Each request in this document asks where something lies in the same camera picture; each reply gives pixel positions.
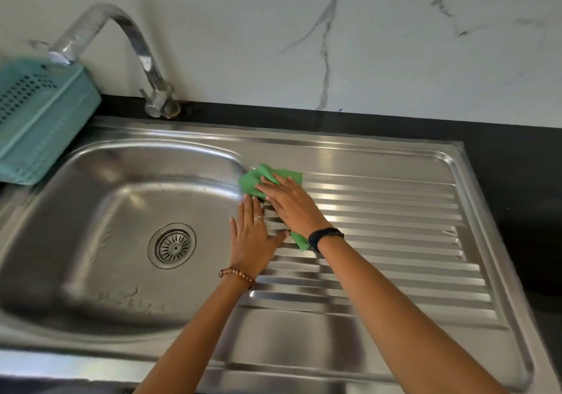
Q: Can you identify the person's left hand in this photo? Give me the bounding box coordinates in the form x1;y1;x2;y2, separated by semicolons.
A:
229;195;291;279

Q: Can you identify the person's right hand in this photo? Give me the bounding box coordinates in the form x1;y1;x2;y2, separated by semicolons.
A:
255;173;333;242

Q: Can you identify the green cleaning cloth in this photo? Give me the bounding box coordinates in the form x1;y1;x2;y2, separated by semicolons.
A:
237;163;311;252

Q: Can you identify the round metal drain strainer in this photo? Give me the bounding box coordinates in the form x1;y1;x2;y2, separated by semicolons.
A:
156;229;194;265

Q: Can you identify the stainless steel sink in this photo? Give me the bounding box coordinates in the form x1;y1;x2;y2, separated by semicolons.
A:
0;115;559;394

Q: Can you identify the teal plastic basket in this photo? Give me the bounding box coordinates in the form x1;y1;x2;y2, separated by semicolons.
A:
0;57;103;187

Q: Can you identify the chrome faucet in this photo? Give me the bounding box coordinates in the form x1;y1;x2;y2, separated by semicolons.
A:
47;2;182;120

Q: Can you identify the person's right forearm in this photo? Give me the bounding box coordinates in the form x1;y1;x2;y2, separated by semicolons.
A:
315;238;511;394

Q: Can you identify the person's left forearm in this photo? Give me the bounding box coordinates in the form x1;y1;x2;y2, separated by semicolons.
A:
133;280;256;394

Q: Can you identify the black wristband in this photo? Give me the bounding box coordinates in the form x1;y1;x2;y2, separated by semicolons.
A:
307;227;346;255

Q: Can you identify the wooden bead bracelet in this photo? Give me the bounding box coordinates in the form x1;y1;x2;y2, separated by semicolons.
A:
218;266;257;291

